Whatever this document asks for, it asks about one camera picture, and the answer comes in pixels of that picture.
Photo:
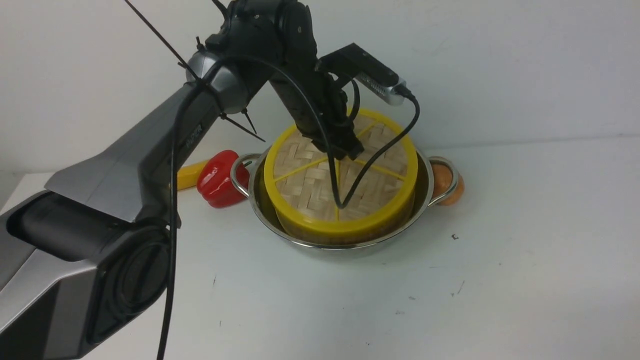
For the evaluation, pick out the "yellow woven steamer lid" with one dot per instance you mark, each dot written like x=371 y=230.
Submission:
x=296 y=173

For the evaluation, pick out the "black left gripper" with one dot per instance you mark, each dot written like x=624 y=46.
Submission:
x=318 y=108

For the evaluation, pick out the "yellow rimmed bamboo steamer basket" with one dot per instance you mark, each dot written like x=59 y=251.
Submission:
x=367 y=217

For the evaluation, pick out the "orange round fruit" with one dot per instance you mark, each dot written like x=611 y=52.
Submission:
x=442 y=180

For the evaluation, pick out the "yellow banana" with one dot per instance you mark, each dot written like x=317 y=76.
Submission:
x=187 y=176

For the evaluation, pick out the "red bell pepper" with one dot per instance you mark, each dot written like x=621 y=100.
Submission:
x=214 y=182

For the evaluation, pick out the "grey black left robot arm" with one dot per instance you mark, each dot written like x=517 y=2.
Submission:
x=87 y=255

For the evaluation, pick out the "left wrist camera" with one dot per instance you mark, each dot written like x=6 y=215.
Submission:
x=354 y=63

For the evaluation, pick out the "stainless steel pot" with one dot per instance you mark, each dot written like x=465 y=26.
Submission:
x=263 y=208

